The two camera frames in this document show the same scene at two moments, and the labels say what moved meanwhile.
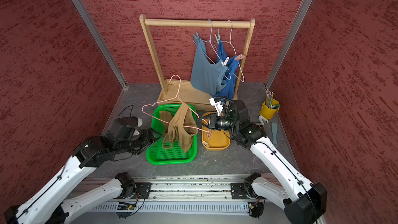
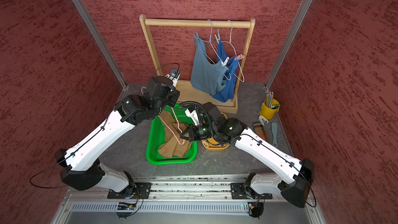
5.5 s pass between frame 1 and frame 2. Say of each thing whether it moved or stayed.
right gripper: moved
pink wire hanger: moved
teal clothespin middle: stayed
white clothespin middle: stayed
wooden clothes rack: stayed
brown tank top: moved
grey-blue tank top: stayed
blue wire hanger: stayed
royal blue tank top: stayed
